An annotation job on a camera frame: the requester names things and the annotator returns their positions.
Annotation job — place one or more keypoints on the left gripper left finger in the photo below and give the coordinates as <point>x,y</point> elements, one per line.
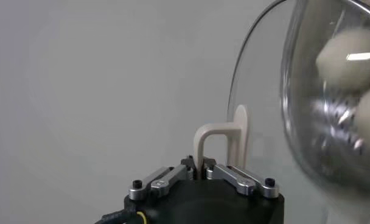
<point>160,182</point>

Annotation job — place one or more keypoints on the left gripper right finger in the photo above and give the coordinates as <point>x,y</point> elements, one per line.
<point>239,181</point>

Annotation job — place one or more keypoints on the white steamed baozi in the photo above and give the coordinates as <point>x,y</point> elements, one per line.
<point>369,121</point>
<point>349,58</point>

